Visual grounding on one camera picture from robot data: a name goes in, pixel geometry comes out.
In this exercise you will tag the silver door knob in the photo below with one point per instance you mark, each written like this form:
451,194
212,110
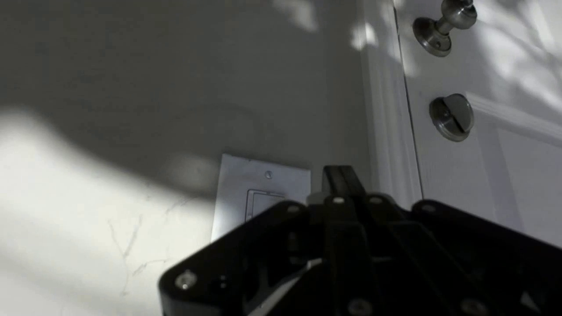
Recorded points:
437,33

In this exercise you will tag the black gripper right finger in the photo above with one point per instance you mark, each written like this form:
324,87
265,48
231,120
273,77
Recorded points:
458,264

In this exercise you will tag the white rocker light switch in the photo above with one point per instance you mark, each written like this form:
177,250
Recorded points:
261,203

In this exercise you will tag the white panel door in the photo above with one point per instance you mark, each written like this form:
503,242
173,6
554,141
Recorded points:
516,170

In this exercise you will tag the white switch wall plate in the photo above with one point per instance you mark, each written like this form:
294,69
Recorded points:
235,187

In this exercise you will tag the white door frame trim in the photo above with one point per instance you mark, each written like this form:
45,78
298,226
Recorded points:
388,117

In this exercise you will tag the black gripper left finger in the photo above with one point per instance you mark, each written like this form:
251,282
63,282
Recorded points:
235,257

